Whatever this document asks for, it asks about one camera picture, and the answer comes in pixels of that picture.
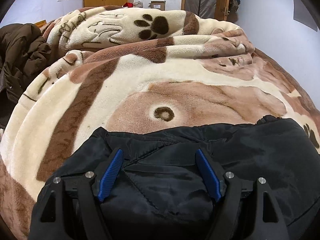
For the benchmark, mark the clear plastic container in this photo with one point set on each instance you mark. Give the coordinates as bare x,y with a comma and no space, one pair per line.
138,4

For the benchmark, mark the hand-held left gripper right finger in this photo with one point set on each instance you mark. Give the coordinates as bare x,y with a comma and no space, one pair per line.
208,177

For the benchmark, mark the grey wall panel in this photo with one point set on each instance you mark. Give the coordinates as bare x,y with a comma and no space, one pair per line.
305,13

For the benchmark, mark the red santa hat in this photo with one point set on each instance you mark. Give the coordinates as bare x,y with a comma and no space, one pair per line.
128,5

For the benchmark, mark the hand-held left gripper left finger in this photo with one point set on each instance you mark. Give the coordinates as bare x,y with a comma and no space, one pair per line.
110,177

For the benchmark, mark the open cardboard box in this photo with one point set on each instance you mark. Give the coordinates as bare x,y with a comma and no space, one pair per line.
157,5

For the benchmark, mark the wooden door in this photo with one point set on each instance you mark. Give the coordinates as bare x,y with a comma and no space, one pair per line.
223,0

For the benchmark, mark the black puffer jacket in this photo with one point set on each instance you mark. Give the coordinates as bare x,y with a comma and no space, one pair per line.
175,180

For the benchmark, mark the wooden bedside furniture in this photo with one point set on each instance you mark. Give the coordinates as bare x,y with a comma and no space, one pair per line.
40,23

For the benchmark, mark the brown cream printed blanket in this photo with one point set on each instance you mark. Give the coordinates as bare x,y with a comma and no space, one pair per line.
100,80

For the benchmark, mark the brown puffer jacket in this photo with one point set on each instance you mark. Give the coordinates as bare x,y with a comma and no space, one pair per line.
20,55

